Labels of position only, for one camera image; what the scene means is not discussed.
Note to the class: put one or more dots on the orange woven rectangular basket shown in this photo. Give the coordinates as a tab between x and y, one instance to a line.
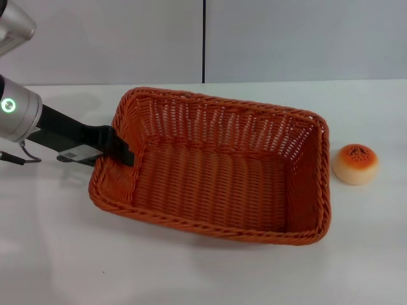
216	190

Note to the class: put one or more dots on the round bun with sesame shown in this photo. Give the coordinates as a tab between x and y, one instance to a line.
355	166

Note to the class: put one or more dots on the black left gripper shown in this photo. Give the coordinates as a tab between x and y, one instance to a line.
66	133

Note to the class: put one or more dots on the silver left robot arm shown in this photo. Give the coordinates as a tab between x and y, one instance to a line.
22	114

